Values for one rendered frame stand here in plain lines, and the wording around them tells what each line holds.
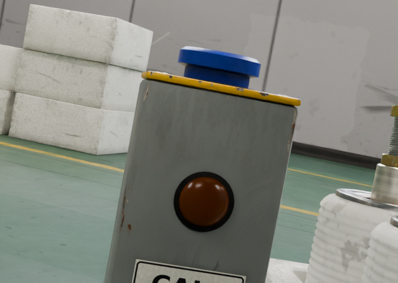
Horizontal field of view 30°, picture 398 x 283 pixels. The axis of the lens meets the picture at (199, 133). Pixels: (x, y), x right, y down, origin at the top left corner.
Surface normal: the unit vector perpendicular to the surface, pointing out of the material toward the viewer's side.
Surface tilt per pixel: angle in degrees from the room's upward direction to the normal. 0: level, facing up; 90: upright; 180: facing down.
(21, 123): 90
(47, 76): 90
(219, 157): 90
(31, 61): 90
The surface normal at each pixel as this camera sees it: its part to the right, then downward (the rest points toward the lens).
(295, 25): -0.30, 0.00
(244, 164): 0.11, 0.07
